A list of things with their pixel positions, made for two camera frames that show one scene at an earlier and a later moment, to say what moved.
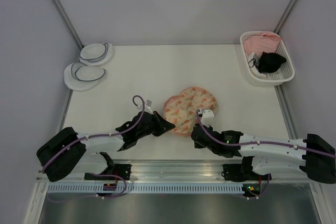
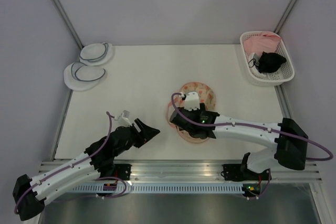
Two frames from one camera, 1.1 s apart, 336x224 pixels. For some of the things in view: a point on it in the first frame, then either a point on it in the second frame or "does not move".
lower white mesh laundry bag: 79,77 does not move
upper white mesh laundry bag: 95,54 does not move
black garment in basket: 270,62 does not move
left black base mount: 122,172 does not move
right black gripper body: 198,145 → 197,112
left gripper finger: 160,125 → 149,133
